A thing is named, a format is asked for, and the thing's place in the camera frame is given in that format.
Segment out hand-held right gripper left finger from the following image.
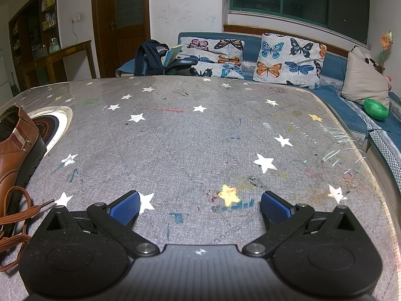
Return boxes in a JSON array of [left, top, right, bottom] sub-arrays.
[[47, 191, 160, 258]]

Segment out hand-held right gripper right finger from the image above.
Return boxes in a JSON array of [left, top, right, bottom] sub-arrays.
[[242, 191, 356, 258]]

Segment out brown shoelace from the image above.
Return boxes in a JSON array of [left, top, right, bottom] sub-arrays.
[[0, 186, 54, 272]]

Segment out brown leather shoe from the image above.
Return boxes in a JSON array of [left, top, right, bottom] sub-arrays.
[[0, 105, 46, 236]]

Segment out grey star-print tablecloth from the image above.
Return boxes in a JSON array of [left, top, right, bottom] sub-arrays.
[[0, 76, 401, 301]]

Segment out round built-in induction cooktop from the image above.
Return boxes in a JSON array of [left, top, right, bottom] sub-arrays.
[[27, 107, 73, 157]]

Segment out butterfly print cushion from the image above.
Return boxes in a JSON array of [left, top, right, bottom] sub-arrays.
[[252, 32, 327, 90], [178, 36, 245, 80]]

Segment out dark blue backpack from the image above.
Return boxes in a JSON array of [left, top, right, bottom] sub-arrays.
[[135, 39, 198, 77]]

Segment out beige cushion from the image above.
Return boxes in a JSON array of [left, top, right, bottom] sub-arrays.
[[341, 50, 390, 112]]

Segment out brown wooden door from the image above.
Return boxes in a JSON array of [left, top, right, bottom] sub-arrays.
[[91, 0, 151, 79]]

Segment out light blue book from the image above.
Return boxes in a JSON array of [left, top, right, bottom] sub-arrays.
[[163, 44, 184, 68]]

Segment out blue sofa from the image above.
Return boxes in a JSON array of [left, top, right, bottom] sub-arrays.
[[114, 31, 401, 195]]

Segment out wooden side table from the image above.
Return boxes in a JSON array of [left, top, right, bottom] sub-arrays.
[[22, 40, 97, 88]]

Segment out panda plush toy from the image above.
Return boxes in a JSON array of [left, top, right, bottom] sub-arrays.
[[351, 44, 384, 69]]

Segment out orange paper flower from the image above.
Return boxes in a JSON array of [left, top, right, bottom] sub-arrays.
[[380, 30, 393, 69]]

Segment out wooden shelf cabinet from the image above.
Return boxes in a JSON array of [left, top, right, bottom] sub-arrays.
[[8, 0, 68, 93]]

